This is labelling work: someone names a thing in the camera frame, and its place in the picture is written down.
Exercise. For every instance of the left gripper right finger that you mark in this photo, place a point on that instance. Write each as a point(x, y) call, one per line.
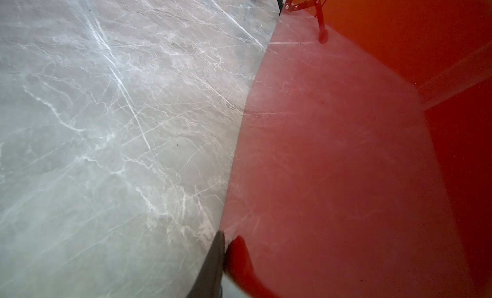
point(239, 267)

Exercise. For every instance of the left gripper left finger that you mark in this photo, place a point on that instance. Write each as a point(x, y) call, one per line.
point(208, 282)

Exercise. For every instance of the red coffee machine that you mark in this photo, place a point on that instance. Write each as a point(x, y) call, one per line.
point(350, 181)

